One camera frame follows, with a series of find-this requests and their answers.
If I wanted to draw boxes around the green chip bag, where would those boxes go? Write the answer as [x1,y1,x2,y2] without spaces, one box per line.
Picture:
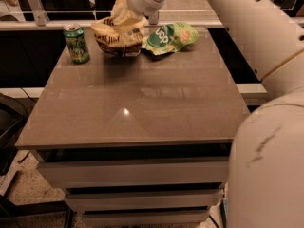
[142,22,199,56]

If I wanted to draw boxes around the brown and yellow chip bag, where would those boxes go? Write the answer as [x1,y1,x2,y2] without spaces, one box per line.
[91,17,146,57]

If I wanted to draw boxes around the blue box on floor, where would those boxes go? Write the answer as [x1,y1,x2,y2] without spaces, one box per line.
[220,200,228,228]

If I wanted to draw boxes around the green soda can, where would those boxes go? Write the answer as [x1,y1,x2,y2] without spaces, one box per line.
[63,23,90,64]

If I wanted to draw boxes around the grey drawer cabinet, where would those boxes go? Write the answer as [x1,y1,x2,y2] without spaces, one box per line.
[17,28,248,227]

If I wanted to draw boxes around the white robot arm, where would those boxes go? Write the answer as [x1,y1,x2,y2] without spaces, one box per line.
[114,0,304,228]

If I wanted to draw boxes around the metal railing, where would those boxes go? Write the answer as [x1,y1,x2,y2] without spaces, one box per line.
[0,0,304,32]

